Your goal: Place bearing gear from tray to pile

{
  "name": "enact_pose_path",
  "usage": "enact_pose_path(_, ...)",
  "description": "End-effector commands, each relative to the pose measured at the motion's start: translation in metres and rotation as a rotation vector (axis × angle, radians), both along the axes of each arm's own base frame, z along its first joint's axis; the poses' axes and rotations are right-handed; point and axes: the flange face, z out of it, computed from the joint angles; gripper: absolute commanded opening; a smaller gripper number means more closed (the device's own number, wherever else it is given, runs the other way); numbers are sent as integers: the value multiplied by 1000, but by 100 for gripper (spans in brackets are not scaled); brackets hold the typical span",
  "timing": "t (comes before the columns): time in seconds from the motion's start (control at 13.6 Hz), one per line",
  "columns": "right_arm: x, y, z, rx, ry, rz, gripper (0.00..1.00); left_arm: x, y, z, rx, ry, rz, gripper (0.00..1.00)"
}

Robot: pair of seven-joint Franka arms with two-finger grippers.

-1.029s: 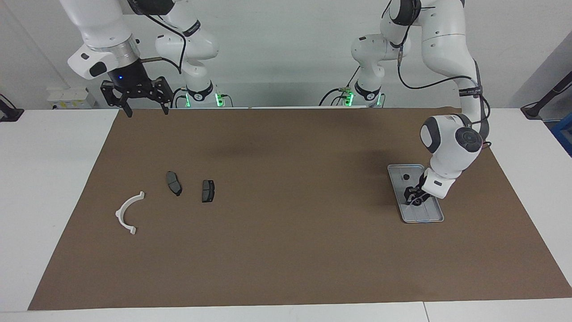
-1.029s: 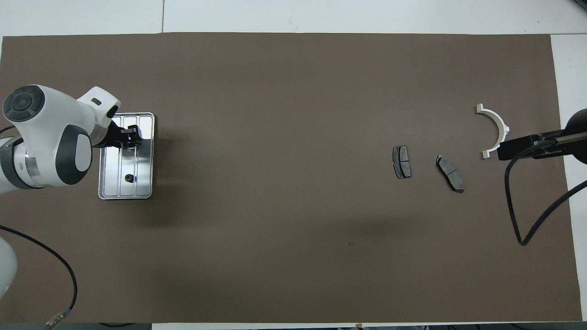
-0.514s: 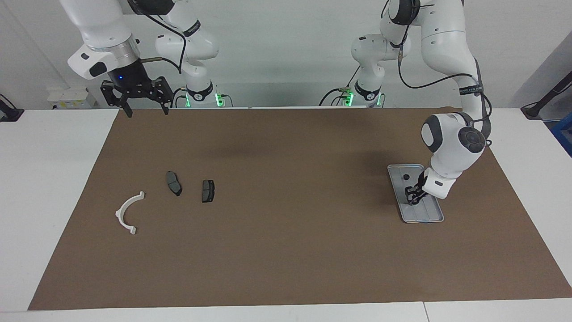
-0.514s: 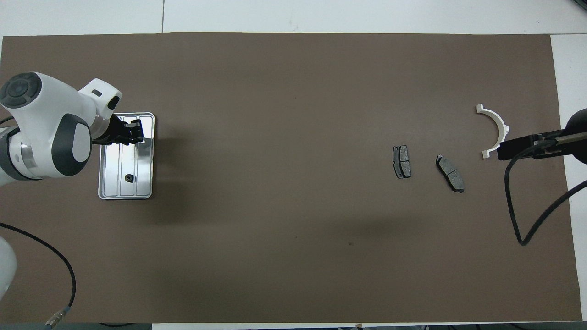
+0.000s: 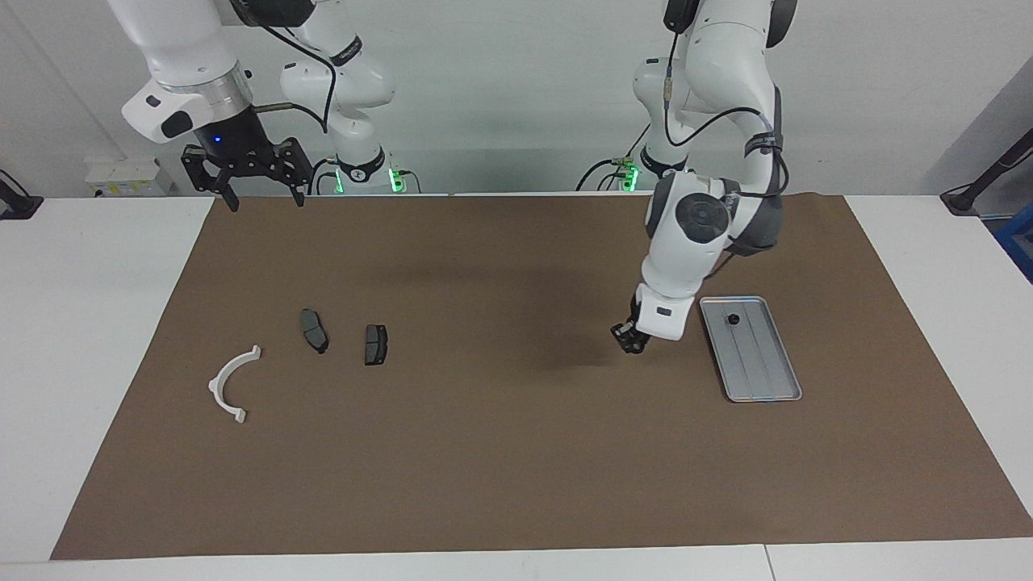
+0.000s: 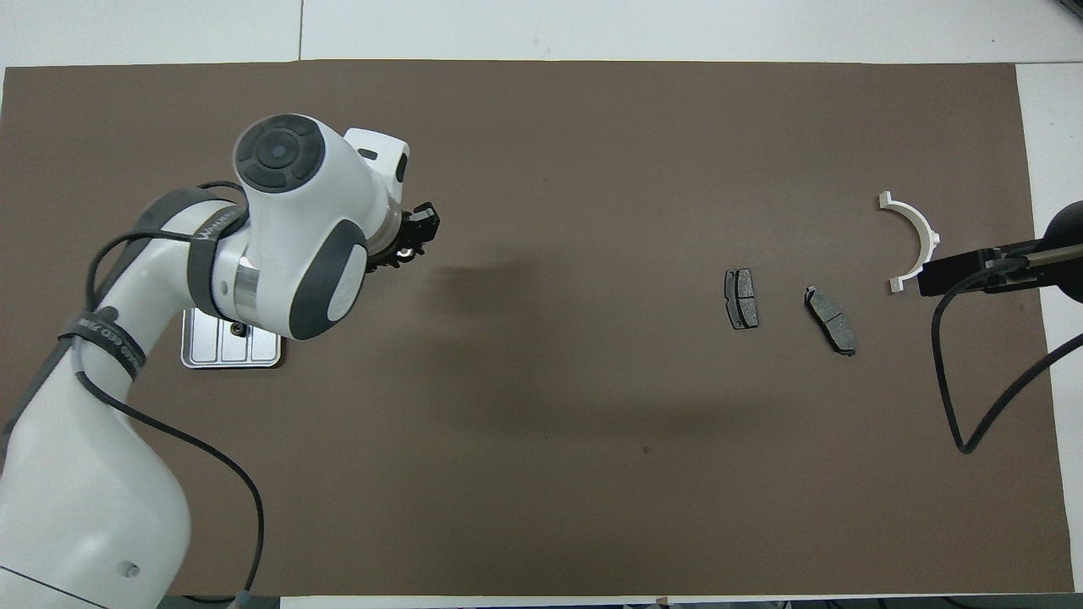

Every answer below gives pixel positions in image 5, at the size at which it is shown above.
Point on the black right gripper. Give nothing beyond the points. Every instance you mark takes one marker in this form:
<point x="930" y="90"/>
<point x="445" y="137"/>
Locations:
<point x="238" y="145"/>

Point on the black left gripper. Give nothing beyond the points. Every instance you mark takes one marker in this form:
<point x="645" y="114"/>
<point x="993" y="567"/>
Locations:
<point x="634" y="329"/>

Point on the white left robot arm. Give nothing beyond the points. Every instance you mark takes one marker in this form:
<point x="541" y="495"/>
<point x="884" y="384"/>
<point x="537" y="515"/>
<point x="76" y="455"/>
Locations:
<point x="694" y="242"/>

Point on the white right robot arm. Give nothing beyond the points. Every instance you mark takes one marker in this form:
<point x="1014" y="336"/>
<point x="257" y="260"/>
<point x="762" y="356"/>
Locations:
<point x="186" y="48"/>

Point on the silver metal tray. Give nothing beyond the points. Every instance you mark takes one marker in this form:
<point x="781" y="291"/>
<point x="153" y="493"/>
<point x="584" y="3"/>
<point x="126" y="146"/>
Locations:
<point x="759" y="363"/>

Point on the white socket box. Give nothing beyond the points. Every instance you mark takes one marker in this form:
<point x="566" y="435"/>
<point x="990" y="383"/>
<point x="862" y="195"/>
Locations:
<point x="121" y="177"/>

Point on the long dark brake pad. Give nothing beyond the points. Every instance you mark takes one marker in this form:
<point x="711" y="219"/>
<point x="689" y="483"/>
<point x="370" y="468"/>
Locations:
<point x="315" y="331"/>

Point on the brown table mat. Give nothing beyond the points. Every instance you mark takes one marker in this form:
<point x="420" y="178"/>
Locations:
<point x="484" y="468"/>

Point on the short dark brake pad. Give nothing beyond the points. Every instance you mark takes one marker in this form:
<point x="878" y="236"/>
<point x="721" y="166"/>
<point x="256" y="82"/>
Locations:
<point x="376" y="345"/>

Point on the black clamp stand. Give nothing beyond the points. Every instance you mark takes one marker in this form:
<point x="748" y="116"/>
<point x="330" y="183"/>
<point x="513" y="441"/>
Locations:
<point x="16" y="206"/>

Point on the black angled pole stand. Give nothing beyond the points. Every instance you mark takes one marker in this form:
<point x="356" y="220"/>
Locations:
<point x="956" y="202"/>

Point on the blue plastic bin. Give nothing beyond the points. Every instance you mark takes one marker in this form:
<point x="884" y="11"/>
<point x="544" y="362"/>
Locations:
<point x="1018" y="242"/>

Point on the white semicircular plastic bracket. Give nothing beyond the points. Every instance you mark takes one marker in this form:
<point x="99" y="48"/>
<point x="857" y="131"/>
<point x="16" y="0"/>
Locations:
<point x="219" y="379"/>

